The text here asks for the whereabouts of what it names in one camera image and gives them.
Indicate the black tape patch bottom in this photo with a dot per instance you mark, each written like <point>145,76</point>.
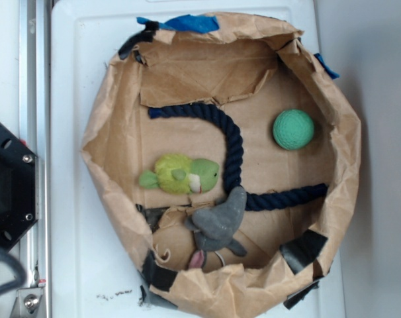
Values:
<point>156,276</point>

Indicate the black tape patch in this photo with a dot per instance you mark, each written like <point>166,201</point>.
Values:
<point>303,250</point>
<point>156,276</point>

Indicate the blue tape strip right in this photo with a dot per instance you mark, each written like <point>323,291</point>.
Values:
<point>333,75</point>

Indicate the blue tape strip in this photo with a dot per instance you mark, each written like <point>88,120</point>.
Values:
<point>333,75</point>
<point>200,23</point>

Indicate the black tape patch right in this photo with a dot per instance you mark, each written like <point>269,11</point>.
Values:
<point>303,250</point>

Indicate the black tape strip top left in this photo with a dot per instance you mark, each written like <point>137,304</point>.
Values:
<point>146,35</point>

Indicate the brown paper bag bin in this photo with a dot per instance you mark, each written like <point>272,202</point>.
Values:
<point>252,69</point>

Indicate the green plush fish toy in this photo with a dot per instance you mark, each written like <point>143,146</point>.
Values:
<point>178,174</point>

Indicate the blue tape strip top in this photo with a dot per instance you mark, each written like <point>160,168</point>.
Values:
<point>200,23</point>

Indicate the green rubber ball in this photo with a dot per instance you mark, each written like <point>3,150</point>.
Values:
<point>293,129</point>

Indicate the grey plush mouse toy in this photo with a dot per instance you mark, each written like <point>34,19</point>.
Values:
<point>214,227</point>

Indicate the aluminium frame rail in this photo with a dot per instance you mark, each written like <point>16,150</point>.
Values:
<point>34,129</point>

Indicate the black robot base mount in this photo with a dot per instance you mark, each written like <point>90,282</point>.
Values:
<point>17,189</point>

